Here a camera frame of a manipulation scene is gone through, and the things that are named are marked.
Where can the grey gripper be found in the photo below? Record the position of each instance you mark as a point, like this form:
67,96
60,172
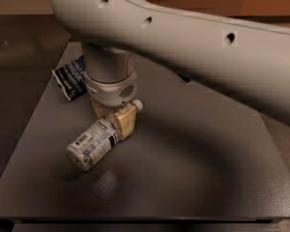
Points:
110,92

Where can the clear plastic bottle white cap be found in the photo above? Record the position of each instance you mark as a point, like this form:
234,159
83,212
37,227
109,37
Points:
93,144

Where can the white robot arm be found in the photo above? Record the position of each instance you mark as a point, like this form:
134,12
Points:
245,60

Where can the blue chip bag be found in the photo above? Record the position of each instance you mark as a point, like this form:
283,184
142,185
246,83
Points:
70,79

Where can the black snack bar wrapper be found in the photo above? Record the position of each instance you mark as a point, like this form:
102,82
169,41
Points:
186,79

